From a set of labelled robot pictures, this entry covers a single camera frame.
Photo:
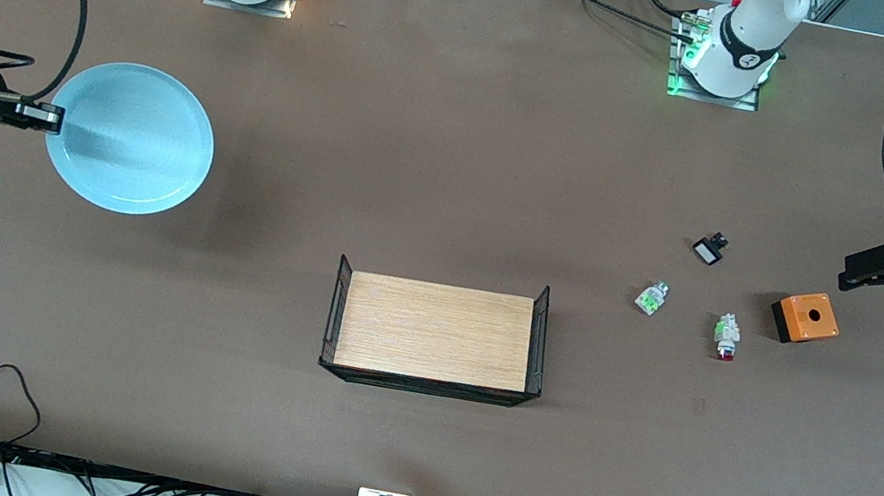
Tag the light blue plate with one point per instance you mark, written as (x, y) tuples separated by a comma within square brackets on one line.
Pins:
[(142, 141)]

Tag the red push button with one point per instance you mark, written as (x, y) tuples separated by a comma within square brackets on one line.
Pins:
[(727, 333)]

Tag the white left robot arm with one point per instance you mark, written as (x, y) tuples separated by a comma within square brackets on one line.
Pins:
[(753, 30)]

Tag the orange button box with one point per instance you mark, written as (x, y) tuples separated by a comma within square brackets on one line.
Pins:
[(811, 320)]

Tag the black white push button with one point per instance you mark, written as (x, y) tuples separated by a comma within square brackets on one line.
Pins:
[(708, 252)]

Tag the green push button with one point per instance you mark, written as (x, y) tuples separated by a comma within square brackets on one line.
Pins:
[(651, 299)]

